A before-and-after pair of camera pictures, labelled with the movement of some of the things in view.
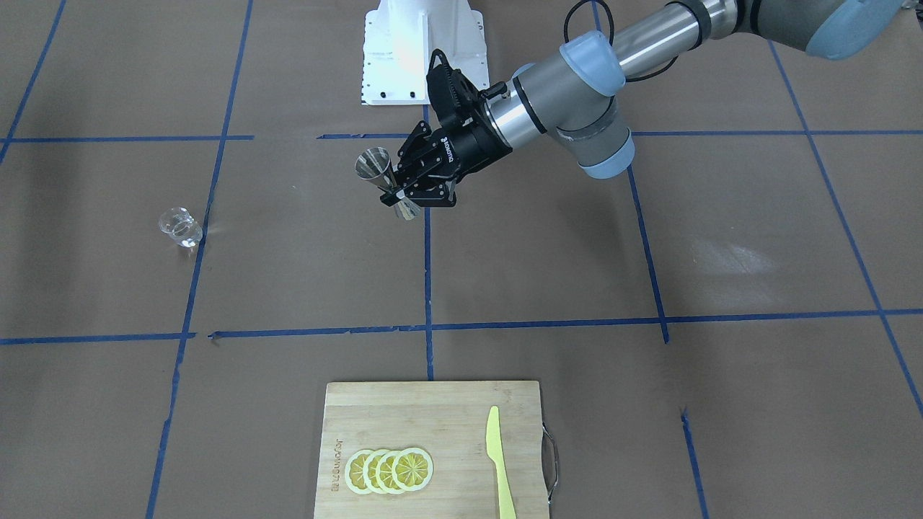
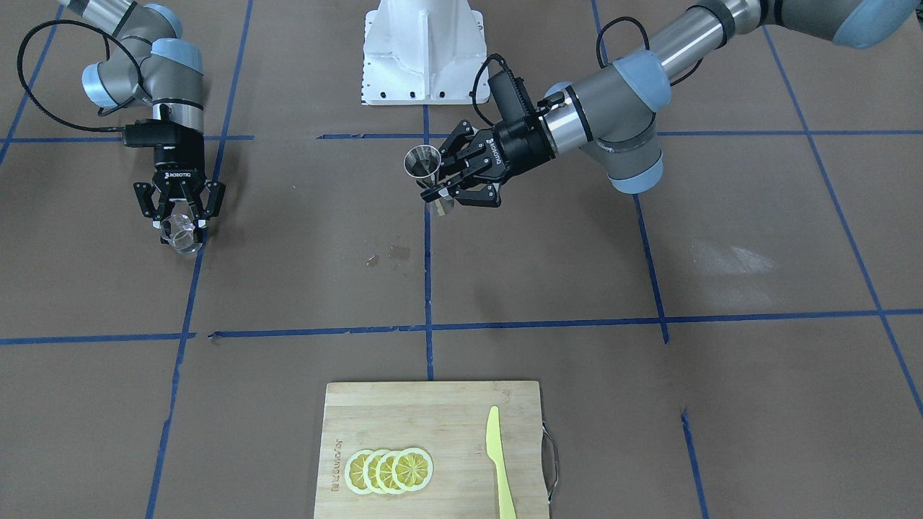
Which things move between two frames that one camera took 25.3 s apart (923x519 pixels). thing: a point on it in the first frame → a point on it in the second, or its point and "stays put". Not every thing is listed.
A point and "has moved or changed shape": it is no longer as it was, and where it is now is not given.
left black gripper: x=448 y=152 → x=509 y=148
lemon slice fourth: x=412 y=469 stays put
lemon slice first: x=354 y=471 stays put
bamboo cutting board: x=448 y=420 stays put
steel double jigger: x=374 y=165 has moved or changed shape
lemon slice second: x=369 y=471 stays put
